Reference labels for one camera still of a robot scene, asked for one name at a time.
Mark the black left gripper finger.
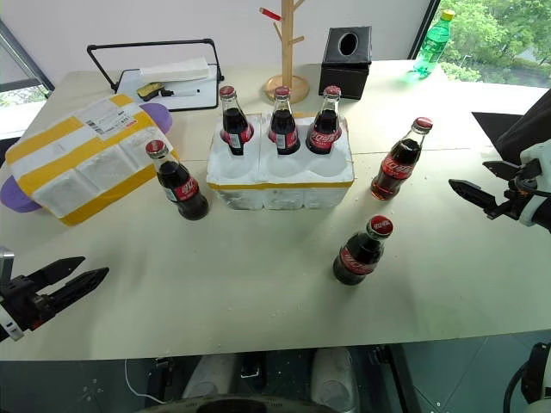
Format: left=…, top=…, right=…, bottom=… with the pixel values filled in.
left=44, top=267, right=110, bottom=308
left=28, top=256, right=86, bottom=296

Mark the black leather tissue box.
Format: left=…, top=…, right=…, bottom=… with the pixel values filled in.
left=319, top=26, right=373, bottom=102

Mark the white tray with black handle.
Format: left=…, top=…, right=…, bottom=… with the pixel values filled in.
left=86, top=39, right=226, bottom=112

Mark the dark fabric covered shape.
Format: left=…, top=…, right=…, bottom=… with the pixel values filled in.
left=494, top=88, right=551, bottom=161

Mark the thin white cable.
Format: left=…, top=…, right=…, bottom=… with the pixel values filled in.
left=124, top=356, right=167, bottom=406

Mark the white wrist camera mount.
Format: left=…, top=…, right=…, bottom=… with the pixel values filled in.
left=0, top=251, right=23, bottom=343
left=518, top=143, right=551, bottom=234

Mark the grey rounded shape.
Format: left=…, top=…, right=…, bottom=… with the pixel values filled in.
left=182, top=352, right=237, bottom=401
left=310, top=347, right=359, bottom=412

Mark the grey slanted window frame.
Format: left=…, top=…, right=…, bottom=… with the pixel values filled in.
left=0, top=18, right=56, bottom=96

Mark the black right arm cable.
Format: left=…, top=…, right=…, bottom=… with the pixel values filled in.
left=503, top=360, right=539, bottom=406

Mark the black table leg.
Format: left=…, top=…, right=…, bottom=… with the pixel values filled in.
left=387, top=343, right=422, bottom=413

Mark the wooden mug tree stand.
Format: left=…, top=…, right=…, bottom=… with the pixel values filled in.
left=259, top=0, right=311, bottom=104

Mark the purple plastic tray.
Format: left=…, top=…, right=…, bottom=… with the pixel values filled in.
left=0, top=102, right=174, bottom=214

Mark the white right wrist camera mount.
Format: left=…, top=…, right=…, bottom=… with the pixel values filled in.
left=518, top=143, right=551, bottom=234

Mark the white folded cloth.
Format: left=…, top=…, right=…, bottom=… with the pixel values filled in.
left=139, top=57, right=213, bottom=83

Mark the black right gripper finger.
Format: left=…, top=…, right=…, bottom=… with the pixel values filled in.
left=482, top=159, right=523, bottom=177
left=448, top=178, right=501, bottom=220

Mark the green plastic bottle yellow cap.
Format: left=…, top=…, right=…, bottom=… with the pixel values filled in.
left=406, top=9, right=456, bottom=83

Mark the glass cola bottle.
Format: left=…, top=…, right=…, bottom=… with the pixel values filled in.
left=219, top=85, right=256, bottom=157
left=145, top=139, right=210, bottom=222
left=305, top=85, right=344, bottom=156
left=370, top=116, right=435, bottom=202
left=268, top=85, right=301, bottom=157
left=331, top=214, right=395, bottom=287

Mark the yellow black board eraser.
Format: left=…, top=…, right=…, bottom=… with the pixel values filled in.
left=135, top=82, right=168, bottom=98

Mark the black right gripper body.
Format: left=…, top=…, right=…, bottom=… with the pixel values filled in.
left=494, top=157, right=542, bottom=221

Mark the white foam bottle tray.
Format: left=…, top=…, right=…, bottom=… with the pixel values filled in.
left=206, top=112, right=356, bottom=212

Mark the yellow-taped white shipping package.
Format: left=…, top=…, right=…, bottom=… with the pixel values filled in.
left=4, top=95, right=181, bottom=227

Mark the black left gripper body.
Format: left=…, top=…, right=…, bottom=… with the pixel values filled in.
left=0, top=275, right=60, bottom=333

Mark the black flat panel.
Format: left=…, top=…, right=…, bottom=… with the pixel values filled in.
left=471, top=112, right=524, bottom=148

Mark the black window frame post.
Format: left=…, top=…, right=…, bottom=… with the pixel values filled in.
left=406, top=0, right=441, bottom=62

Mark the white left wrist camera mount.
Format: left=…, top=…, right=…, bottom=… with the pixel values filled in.
left=0, top=251, right=23, bottom=343

